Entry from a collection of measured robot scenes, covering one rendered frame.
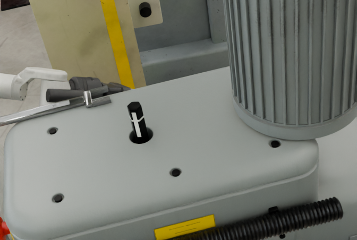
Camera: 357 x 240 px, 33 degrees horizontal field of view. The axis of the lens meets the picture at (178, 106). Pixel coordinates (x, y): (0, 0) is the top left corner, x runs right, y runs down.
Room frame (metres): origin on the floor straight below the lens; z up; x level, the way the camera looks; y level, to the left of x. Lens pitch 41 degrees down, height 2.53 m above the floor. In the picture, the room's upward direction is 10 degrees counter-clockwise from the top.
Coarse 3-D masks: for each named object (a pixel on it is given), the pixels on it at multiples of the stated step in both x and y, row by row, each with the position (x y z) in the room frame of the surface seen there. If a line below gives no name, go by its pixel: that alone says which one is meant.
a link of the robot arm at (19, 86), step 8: (24, 72) 1.26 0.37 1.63; (32, 72) 1.26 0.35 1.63; (40, 72) 1.26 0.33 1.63; (48, 72) 1.26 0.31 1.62; (56, 72) 1.26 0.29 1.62; (64, 72) 1.27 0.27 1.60; (16, 80) 1.26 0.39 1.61; (24, 80) 1.25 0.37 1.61; (56, 80) 1.24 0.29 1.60; (64, 80) 1.25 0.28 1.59; (16, 88) 1.25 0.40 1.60; (24, 88) 1.28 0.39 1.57; (16, 96) 1.24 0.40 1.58; (24, 96) 1.27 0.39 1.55
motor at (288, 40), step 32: (224, 0) 0.71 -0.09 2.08; (256, 0) 0.63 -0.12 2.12; (288, 0) 0.62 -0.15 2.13; (320, 0) 0.61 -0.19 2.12; (352, 0) 0.62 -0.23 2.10; (256, 32) 0.63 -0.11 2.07; (288, 32) 0.62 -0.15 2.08; (320, 32) 0.61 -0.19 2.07; (352, 32) 0.63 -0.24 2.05; (256, 64) 0.64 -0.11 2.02; (288, 64) 0.62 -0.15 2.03; (320, 64) 0.61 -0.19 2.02; (352, 64) 0.62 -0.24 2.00; (256, 96) 0.64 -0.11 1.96; (288, 96) 0.62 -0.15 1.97; (320, 96) 0.61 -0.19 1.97; (352, 96) 0.62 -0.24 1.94; (256, 128) 0.64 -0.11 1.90; (288, 128) 0.61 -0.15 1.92; (320, 128) 0.61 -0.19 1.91
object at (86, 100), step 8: (96, 88) 0.81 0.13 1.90; (104, 88) 0.80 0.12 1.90; (80, 96) 0.79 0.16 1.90; (88, 96) 0.79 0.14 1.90; (48, 104) 0.79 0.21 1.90; (56, 104) 0.78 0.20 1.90; (64, 104) 0.78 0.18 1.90; (72, 104) 0.77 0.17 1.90; (80, 104) 0.77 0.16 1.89; (88, 104) 0.77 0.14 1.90; (96, 104) 0.77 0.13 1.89; (104, 104) 0.77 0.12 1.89; (16, 112) 0.78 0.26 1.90; (24, 112) 0.78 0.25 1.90; (32, 112) 0.77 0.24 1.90; (40, 112) 0.77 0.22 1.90; (48, 112) 0.77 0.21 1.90; (56, 112) 0.77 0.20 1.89; (0, 120) 0.77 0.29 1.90; (8, 120) 0.76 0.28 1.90; (16, 120) 0.76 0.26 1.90; (24, 120) 0.76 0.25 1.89
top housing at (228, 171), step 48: (144, 96) 0.77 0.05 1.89; (192, 96) 0.75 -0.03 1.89; (48, 144) 0.70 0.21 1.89; (96, 144) 0.68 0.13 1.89; (144, 144) 0.66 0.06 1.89; (192, 144) 0.64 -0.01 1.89; (240, 144) 0.62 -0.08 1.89; (288, 144) 0.61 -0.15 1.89; (48, 192) 0.60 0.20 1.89; (96, 192) 0.58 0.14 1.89; (144, 192) 0.57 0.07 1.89; (192, 192) 0.56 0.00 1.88; (240, 192) 0.56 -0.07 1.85; (288, 192) 0.57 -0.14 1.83
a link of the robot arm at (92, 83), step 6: (84, 78) 1.29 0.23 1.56; (90, 78) 1.29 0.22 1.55; (96, 78) 1.30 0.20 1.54; (90, 84) 1.26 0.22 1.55; (96, 84) 1.27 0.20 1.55; (102, 84) 1.29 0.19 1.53; (108, 84) 1.32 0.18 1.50; (114, 84) 1.32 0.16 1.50; (120, 84) 1.32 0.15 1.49; (108, 90) 1.26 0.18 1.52; (114, 90) 1.27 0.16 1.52; (120, 90) 1.27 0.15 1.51; (126, 90) 1.27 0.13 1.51; (96, 96) 1.24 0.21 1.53; (102, 96) 1.25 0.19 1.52
